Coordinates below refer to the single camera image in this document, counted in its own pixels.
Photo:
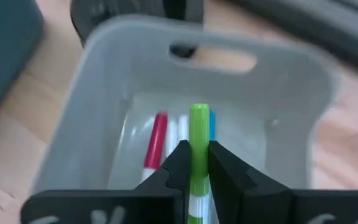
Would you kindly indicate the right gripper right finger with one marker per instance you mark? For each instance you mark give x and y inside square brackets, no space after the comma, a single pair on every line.
[244,199]

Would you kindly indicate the red thin marker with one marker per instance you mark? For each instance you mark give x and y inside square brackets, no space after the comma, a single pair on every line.
[157,140]

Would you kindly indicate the short blue marker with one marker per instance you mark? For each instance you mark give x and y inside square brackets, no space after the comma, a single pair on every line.
[183,127]

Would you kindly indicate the light green thin marker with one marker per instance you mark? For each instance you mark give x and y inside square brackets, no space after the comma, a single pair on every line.
[199,140]

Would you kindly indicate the black desk lamp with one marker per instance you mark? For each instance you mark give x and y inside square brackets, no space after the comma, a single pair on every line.
[120,12]

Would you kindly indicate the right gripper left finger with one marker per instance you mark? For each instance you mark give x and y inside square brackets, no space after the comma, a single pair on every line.
[166,199]

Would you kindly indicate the teal plastic bin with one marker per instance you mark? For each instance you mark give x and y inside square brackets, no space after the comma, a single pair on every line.
[8,46]

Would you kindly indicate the blue thin marker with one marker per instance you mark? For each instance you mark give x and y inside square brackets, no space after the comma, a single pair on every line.
[212,124]

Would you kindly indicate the grey plastic bin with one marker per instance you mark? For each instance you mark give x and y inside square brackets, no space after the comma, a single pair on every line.
[104,93]

